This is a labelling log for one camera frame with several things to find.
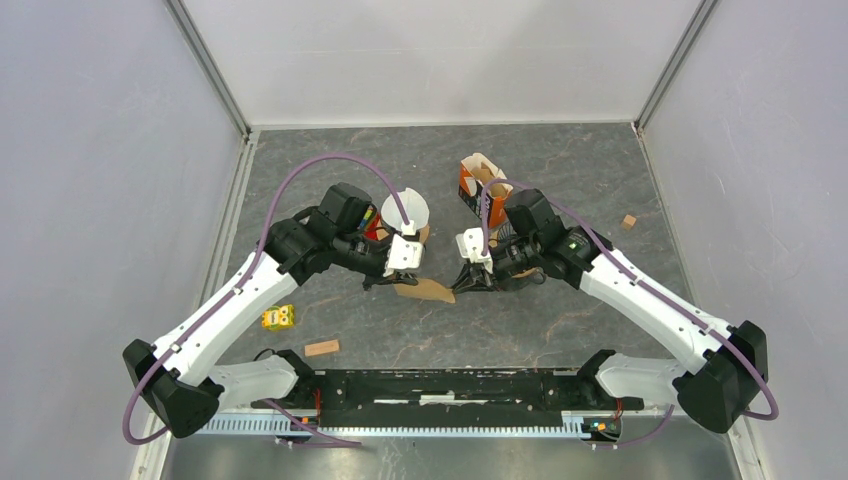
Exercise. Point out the orange coffee filter box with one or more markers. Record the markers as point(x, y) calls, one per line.
point(476, 171)

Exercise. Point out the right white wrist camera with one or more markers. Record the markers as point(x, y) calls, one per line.
point(471, 244)

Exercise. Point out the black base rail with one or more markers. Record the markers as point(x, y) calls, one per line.
point(534, 397)

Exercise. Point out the white paper coffee filter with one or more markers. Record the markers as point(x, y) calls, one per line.
point(407, 211)

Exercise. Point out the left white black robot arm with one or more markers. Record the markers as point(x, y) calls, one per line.
point(179, 376)

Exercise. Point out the grey slotted cable duct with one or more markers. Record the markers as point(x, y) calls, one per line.
point(275, 424)

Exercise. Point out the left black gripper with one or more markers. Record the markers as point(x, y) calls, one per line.
point(396, 278)

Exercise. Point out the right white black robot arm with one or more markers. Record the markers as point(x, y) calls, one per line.
point(717, 371)

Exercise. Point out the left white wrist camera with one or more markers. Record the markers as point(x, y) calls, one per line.
point(405, 254)

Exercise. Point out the colourful toy block pile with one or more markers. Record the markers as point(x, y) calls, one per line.
point(371, 223)

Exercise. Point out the brown paper coffee filter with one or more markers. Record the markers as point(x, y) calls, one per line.
point(426, 289)

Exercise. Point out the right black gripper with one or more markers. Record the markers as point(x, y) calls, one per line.
point(478, 279)

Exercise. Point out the small wooden cube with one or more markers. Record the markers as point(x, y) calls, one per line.
point(628, 222)

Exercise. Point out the flat wooden block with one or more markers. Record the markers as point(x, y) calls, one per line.
point(322, 348)

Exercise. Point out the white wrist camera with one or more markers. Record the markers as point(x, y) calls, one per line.
point(405, 254)
point(471, 244)

